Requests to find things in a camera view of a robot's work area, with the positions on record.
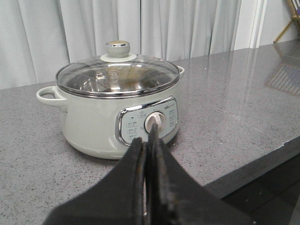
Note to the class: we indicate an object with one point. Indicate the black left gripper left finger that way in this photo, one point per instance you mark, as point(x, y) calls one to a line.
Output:
point(116, 200)

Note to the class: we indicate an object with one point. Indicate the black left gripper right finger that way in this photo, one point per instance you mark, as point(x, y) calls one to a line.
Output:
point(173, 197)

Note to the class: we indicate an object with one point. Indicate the glass pot lid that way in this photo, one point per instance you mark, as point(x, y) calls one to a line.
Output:
point(118, 73)

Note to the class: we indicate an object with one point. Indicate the pale green electric pot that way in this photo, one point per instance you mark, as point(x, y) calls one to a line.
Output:
point(105, 127)

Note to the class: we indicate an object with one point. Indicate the white curtain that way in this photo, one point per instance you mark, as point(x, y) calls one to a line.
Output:
point(38, 37)

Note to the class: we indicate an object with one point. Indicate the wooden rack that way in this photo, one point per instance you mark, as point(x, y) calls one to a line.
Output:
point(294, 8)

